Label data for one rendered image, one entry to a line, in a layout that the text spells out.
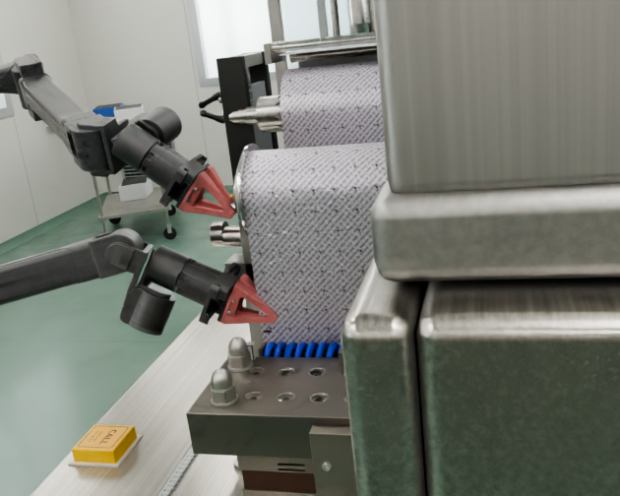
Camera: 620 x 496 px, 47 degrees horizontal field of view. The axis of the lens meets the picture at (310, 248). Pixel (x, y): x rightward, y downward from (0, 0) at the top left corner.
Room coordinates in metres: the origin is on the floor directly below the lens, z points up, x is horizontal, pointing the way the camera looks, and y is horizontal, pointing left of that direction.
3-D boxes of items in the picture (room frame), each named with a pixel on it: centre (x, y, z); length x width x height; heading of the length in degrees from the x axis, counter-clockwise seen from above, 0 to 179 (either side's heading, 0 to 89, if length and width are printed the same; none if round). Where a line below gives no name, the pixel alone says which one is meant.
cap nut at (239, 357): (0.93, 0.12, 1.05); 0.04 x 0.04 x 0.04
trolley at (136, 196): (5.74, 1.36, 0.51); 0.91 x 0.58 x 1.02; 9
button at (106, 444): (0.96, 0.34, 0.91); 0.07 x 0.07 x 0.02; 75
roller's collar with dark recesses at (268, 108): (1.30, 0.03, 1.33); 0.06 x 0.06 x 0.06; 75
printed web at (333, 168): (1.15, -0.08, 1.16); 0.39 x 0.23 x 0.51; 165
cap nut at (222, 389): (0.84, 0.13, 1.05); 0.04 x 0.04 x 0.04
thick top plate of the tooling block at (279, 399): (0.84, -0.03, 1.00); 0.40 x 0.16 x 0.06; 75
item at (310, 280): (0.96, -0.03, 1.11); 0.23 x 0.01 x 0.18; 75
